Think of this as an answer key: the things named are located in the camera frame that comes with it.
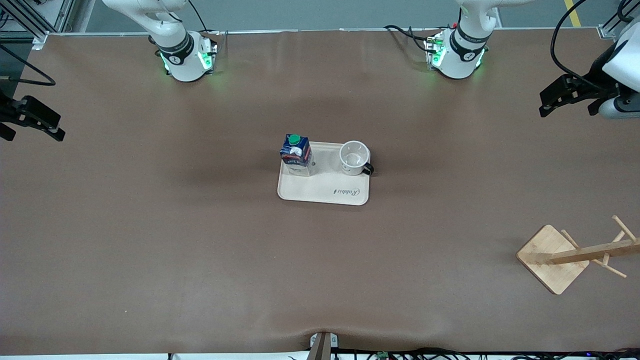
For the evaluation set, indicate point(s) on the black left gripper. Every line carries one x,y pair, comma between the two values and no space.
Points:
596,80

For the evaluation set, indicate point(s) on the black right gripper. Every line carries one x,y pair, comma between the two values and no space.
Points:
6,111

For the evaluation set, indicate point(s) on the blue milk carton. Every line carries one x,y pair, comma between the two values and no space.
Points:
296,155

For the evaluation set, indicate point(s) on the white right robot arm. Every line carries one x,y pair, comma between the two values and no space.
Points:
182,62

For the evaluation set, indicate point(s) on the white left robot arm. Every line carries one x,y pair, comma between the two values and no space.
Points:
457,60

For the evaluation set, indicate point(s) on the wooden cup rack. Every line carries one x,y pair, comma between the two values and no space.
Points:
552,260

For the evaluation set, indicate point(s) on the brown table mat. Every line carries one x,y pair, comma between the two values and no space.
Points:
200,250

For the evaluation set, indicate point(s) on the cream plastic tray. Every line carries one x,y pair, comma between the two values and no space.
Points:
325,187

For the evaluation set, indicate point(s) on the small green circuit board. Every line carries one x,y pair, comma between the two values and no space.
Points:
383,355

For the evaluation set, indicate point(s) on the aluminium frame profile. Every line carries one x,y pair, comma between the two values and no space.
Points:
607,31
42,35

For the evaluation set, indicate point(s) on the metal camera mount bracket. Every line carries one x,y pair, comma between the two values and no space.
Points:
320,345

